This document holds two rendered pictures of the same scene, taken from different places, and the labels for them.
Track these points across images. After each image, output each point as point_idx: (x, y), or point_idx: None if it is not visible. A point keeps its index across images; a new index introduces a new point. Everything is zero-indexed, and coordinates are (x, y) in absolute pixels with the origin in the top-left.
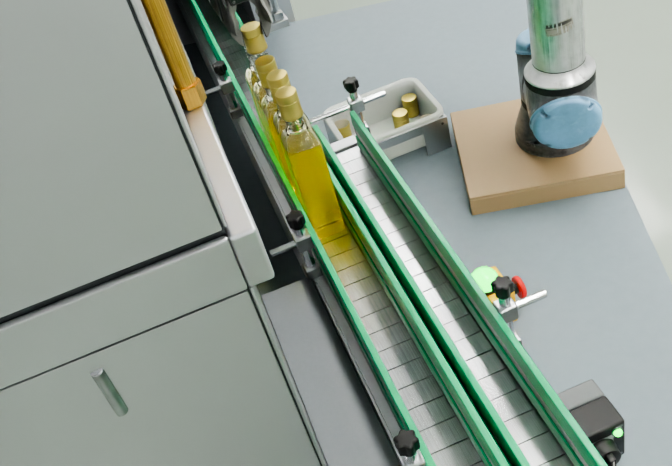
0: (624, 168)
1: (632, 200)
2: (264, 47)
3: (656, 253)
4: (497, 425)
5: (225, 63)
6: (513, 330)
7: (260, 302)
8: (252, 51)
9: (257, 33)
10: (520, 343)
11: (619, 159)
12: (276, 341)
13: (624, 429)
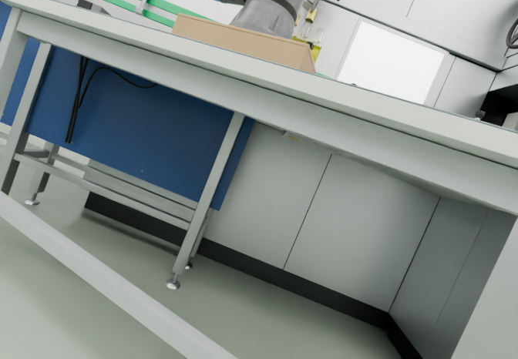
0: (179, 13)
1: (156, 28)
2: (307, 17)
3: (109, 15)
4: None
5: (353, 83)
6: (140, 3)
7: None
8: (306, 19)
9: (309, 10)
10: None
11: (190, 15)
12: (181, 1)
13: (77, 4)
